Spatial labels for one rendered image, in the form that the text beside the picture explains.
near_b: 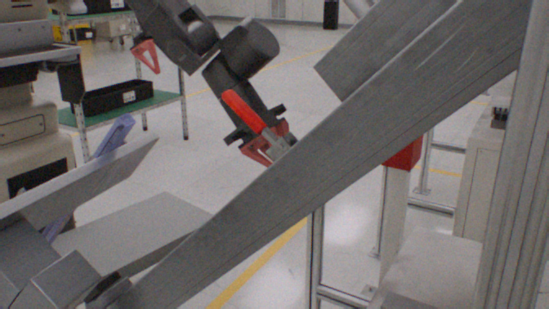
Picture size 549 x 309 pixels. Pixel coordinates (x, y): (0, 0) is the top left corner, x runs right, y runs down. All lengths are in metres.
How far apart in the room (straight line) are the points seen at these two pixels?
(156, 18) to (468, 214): 1.60
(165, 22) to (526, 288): 0.55
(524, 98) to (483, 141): 1.59
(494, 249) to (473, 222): 1.69
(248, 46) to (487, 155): 1.41
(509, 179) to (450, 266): 0.77
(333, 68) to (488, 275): 0.22
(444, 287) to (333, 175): 0.65
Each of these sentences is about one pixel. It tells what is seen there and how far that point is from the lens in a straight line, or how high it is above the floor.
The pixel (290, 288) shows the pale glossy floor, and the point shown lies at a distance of 1.98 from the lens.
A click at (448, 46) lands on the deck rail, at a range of 0.37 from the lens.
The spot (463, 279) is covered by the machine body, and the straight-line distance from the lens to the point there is 1.08.
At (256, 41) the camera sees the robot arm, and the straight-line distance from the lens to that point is 0.66.
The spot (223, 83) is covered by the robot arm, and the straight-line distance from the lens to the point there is 0.70.
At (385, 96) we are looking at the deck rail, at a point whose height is 1.13.
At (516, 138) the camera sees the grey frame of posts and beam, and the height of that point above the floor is 1.13.
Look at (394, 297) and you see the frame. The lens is 0.92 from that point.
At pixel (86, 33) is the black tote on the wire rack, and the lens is 7.25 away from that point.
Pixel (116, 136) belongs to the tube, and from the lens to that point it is 0.43.
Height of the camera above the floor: 1.23
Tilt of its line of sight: 22 degrees down
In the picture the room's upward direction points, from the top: straight up
